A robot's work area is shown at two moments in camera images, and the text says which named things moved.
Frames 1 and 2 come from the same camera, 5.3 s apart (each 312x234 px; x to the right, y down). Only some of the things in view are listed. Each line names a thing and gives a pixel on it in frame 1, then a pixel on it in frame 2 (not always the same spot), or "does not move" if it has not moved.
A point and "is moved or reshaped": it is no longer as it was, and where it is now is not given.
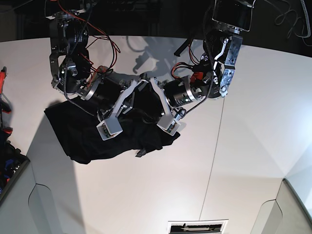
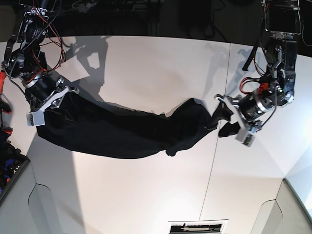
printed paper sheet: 197,226 does not move
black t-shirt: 77,131 is moved or reshaped
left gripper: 124,102 to 54,99
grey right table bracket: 285,214 does not move
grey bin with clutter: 12,162 does not move
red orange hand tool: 5,105 does not move
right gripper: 178,113 to 229,128
